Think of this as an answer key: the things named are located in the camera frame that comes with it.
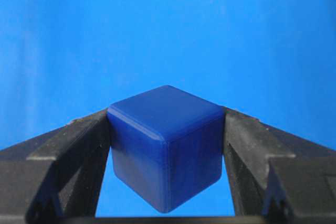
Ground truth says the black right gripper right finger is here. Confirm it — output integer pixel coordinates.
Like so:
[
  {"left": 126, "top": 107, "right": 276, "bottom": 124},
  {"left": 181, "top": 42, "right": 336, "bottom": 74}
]
[{"left": 223, "top": 108, "right": 335, "bottom": 223}]

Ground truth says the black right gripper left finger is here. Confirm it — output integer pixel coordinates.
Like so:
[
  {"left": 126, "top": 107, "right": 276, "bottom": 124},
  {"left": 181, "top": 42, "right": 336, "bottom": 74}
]
[{"left": 1, "top": 110, "right": 110, "bottom": 223}]

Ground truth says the blue cube block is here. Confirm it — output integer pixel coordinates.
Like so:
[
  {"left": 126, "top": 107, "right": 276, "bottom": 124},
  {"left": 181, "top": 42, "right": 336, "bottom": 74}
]
[{"left": 107, "top": 86, "right": 224, "bottom": 213}]

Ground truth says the blue table cloth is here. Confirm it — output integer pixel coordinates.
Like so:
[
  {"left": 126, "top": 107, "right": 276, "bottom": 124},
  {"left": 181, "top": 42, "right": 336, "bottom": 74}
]
[{"left": 0, "top": 0, "right": 336, "bottom": 218}]

